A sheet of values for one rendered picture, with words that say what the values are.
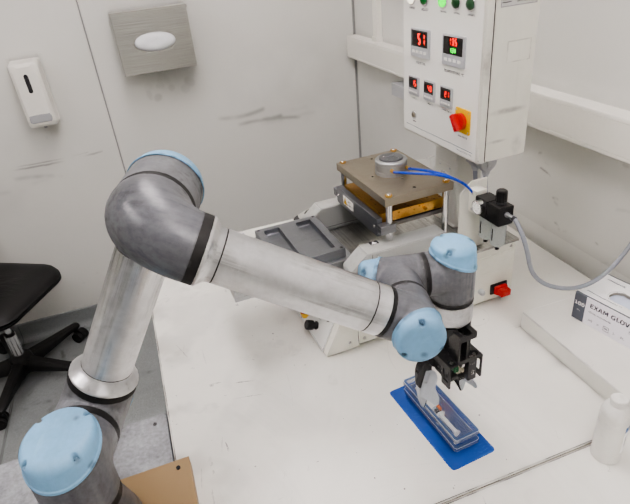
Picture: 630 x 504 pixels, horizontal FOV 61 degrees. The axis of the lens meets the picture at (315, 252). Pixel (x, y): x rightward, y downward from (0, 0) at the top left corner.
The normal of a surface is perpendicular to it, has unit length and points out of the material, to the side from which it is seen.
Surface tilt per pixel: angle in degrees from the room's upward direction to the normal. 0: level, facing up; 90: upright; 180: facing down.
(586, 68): 90
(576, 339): 0
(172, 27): 90
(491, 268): 90
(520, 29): 90
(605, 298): 6
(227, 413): 0
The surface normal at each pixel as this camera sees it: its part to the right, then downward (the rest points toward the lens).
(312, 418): -0.09, -0.86
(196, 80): 0.33, 0.45
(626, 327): -0.86, 0.27
